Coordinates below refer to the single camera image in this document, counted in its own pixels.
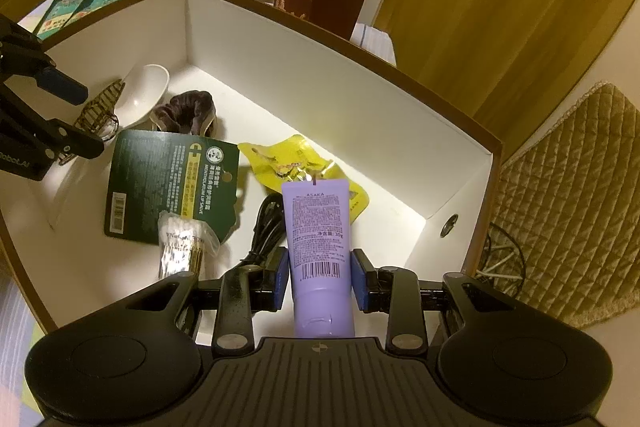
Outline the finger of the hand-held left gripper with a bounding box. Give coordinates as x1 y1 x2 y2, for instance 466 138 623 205
0 13 89 106
0 79 106 162

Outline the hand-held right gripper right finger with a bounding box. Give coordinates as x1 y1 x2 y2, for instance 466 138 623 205
350 249 506 356

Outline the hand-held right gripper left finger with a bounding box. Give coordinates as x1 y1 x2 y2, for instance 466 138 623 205
125 251 292 356

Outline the gold hair claw clip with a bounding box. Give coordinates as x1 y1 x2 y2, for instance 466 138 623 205
73 78 126 144

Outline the purple cream tube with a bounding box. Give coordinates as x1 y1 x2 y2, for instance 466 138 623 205
281 179 357 339

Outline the white ceramic spoon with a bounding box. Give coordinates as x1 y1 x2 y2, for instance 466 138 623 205
112 64 171 128

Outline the clear cotton swab packet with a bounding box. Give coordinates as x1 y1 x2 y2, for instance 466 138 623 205
157 212 221 281

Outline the brown velvet scrunchie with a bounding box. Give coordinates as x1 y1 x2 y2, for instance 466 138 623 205
149 90 219 138

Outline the yellow snack packet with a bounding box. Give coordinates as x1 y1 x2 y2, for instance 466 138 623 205
237 134 370 223

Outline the brown cardboard container box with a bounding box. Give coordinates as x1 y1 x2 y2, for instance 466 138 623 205
0 0 502 343

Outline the dark green carded package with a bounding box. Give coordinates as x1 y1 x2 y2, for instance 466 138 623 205
103 129 241 244

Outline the quilted beige cushion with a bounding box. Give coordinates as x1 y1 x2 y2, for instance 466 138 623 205
479 81 640 331

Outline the blue white checked cloth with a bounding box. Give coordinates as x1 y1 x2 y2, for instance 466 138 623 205
350 24 397 64

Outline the wooden door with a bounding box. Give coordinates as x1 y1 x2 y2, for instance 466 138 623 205
372 0 640 128

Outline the black cable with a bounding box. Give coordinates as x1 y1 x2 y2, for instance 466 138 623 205
234 193 289 272

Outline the wire rack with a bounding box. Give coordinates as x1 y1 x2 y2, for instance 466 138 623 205
472 222 527 296

